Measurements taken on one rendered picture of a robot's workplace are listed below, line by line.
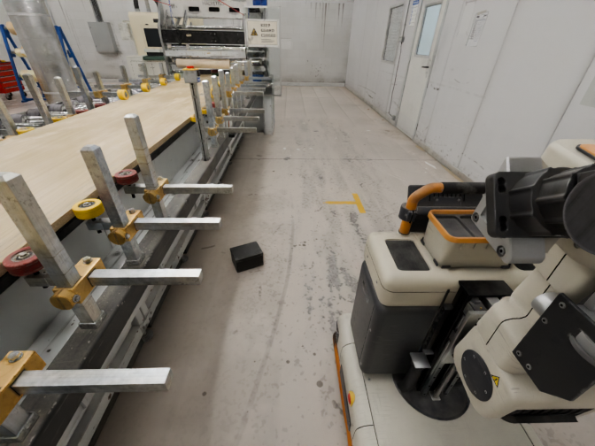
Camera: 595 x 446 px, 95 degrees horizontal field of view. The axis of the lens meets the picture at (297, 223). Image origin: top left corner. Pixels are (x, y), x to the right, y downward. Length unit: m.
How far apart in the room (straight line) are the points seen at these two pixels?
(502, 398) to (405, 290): 0.30
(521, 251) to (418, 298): 0.47
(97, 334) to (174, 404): 0.71
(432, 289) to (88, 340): 0.93
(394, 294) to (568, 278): 0.39
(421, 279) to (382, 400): 0.53
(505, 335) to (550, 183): 0.38
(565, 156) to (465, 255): 0.42
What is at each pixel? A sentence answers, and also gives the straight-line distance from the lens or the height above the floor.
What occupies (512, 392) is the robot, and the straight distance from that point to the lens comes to 0.75.
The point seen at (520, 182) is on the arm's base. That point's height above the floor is 1.21.
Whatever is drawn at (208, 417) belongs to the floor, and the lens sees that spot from 1.49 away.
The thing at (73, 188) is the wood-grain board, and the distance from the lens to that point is 1.27.
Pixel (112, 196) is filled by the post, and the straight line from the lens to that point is 0.97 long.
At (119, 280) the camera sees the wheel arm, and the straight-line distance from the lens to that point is 0.85.
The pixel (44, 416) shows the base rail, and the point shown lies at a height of 0.70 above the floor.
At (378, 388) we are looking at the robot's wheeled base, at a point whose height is 0.28.
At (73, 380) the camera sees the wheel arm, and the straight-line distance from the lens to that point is 0.73.
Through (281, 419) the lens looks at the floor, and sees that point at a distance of 1.45.
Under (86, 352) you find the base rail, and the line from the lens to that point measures 0.92.
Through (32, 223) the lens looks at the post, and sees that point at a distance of 0.77.
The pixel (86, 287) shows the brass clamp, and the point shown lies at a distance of 0.89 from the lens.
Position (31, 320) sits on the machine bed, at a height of 0.68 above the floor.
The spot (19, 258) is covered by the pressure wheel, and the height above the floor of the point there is 0.90.
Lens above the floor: 1.35
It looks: 34 degrees down
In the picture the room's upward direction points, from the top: 1 degrees clockwise
